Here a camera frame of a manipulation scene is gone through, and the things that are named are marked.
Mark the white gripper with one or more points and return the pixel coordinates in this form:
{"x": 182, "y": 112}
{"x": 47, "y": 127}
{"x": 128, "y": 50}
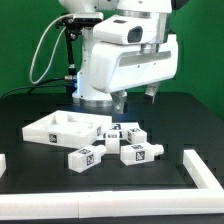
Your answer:
{"x": 131, "y": 52}

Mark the white square tabletop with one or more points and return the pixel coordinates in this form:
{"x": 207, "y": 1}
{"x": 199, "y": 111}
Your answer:
{"x": 67, "y": 129}

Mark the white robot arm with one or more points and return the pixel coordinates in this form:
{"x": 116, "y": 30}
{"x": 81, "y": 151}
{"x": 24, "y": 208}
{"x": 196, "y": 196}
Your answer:
{"x": 127, "y": 8}

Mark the white tag sheet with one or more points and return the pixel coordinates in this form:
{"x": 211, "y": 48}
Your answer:
{"x": 124, "y": 125}

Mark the white L-shaped fence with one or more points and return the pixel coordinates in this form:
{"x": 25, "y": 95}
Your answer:
{"x": 206, "y": 198}

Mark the white block at left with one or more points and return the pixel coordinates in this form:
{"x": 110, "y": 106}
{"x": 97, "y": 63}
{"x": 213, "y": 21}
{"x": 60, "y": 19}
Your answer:
{"x": 2, "y": 164}

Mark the black camera on stand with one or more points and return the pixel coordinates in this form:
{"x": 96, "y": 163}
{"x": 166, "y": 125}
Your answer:
{"x": 73, "y": 28}

